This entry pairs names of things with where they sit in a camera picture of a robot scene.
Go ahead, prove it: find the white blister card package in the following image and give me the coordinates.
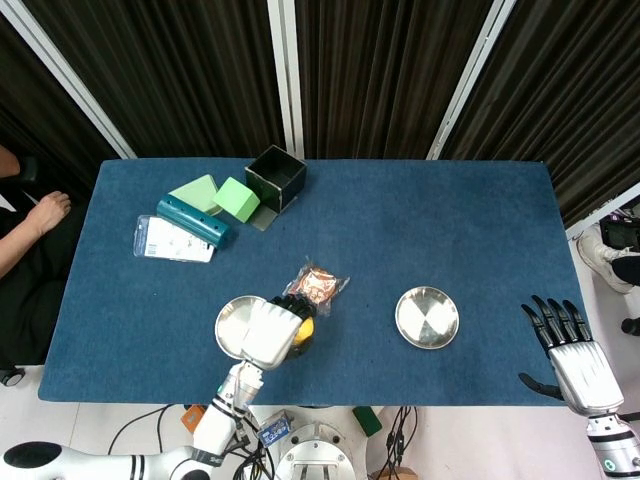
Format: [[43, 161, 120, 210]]
[[133, 214, 217, 263]]

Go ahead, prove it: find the light green foam wedge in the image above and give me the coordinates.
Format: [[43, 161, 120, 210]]
[[167, 173, 221, 217]]

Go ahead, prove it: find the light green foam cube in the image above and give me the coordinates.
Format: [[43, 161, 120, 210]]
[[212, 176, 261, 223]]

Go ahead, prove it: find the white metal frame post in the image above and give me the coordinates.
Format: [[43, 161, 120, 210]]
[[426, 0, 524, 161], [0, 0, 138, 160], [267, 0, 305, 160]]

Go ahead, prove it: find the orange plastic device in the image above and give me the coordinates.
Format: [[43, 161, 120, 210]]
[[180, 404, 207, 434]]

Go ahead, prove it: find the white metal frame bar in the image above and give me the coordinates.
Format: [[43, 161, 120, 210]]
[[564, 182, 640, 239]]

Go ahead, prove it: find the bystander black clothing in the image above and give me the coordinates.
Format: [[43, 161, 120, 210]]
[[0, 172, 92, 367]]

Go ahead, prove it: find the dark green small block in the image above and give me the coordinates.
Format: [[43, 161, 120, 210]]
[[351, 405, 384, 436]]

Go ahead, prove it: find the bystander bare hand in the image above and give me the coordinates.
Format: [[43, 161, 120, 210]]
[[25, 191, 72, 236]]

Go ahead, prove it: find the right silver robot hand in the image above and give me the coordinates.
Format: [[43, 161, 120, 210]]
[[518, 294, 625, 419]]

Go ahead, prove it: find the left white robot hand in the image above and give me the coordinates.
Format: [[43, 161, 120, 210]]
[[239, 294, 319, 372]]

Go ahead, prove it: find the clear snack packet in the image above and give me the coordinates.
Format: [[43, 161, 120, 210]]
[[282, 256, 351, 317]]

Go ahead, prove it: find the bystander bare forearm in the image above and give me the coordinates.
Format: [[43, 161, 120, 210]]
[[0, 214, 42, 279]]

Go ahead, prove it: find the round steel plate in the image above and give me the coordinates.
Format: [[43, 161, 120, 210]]
[[214, 294, 266, 360], [394, 285, 460, 351]]

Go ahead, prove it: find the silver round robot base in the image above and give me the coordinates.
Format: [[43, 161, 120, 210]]
[[274, 418, 374, 480]]

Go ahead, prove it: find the teal cylinder block with holes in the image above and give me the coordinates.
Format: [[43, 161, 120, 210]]
[[156, 195, 231, 249]]

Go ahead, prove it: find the black open square box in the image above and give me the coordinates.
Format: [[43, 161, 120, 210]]
[[244, 144, 308, 232]]

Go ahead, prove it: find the dark pleated curtain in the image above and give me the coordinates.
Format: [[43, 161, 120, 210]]
[[294, 0, 494, 160], [0, 14, 120, 201], [442, 0, 640, 227], [22, 0, 287, 160]]

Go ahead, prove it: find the blue circuit board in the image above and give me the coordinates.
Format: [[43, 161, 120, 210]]
[[257, 409, 294, 447]]

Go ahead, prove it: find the black cable bundle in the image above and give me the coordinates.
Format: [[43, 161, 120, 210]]
[[377, 405, 419, 480]]

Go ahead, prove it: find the blue velvet table cloth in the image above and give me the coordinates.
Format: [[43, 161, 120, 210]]
[[37, 158, 610, 407]]

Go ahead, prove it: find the white sneaker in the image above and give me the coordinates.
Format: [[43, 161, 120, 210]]
[[577, 224, 636, 294]]

